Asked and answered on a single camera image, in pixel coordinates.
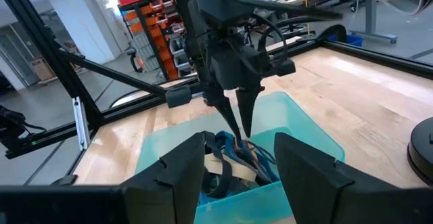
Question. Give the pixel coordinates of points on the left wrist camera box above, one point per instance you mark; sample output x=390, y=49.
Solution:
x=223, y=0

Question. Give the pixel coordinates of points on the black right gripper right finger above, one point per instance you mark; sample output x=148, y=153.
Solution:
x=304, y=183

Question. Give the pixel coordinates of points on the blue plastic crate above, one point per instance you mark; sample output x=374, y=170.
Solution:
x=352, y=40

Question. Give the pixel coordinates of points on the silver aluminium strut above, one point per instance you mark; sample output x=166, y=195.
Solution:
x=81, y=122

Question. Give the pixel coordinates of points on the shelf with orange bins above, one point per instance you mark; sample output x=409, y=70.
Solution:
x=159, y=31

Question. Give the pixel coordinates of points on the brown cardboard box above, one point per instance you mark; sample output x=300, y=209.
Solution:
x=42, y=70

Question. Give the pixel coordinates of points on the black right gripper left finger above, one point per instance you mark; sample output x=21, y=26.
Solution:
x=176, y=190

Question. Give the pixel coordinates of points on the large wide blue rubber band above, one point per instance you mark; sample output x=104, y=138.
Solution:
x=225, y=138

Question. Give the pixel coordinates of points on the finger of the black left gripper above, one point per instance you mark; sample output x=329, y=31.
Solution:
x=223, y=107
x=247, y=105

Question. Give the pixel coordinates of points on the teal translucent plastic bin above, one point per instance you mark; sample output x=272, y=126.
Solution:
x=297, y=115

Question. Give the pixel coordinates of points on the black clamp fixture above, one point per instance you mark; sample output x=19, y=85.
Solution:
x=11, y=126

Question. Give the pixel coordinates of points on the tan beige rubber band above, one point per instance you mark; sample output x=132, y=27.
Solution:
x=233, y=170

